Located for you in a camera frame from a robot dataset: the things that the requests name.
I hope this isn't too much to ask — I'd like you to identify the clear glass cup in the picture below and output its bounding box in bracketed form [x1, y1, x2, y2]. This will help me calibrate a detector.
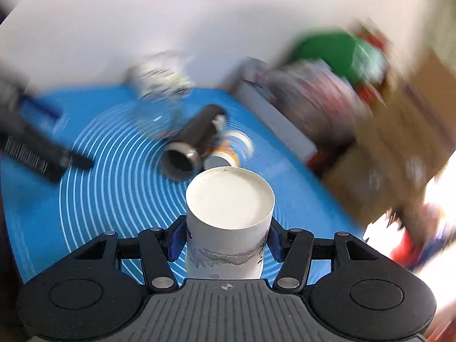
[132, 94, 183, 140]

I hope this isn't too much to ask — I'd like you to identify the white paper cup with print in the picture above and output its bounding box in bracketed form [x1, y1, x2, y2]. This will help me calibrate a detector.
[186, 167, 275, 280]

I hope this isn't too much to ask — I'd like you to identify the white tissue pack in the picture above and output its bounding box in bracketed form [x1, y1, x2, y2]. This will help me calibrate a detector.
[125, 50, 194, 100]

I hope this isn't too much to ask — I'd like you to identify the white flat box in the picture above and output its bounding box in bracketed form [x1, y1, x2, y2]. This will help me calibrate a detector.
[233, 80, 317, 164]

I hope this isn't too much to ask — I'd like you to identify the green plastic bag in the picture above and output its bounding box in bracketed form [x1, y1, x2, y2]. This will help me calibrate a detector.
[289, 30, 388, 85]

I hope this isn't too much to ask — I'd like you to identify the black cylindrical thermos cup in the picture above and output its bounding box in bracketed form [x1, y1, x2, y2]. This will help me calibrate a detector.
[160, 103, 228, 182]

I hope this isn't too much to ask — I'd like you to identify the lower cardboard box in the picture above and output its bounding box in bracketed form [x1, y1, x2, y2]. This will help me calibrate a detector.
[321, 145, 424, 227]

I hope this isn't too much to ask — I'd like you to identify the translucent bag with red contents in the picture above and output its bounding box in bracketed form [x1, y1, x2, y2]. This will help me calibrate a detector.
[265, 60, 372, 147]

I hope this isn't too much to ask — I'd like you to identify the large upper cardboard box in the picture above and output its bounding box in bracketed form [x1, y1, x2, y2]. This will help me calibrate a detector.
[356, 51, 455, 195]

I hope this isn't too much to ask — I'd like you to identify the orange white paper cup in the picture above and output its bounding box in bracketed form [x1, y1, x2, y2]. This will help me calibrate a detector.
[203, 131, 254, 170]

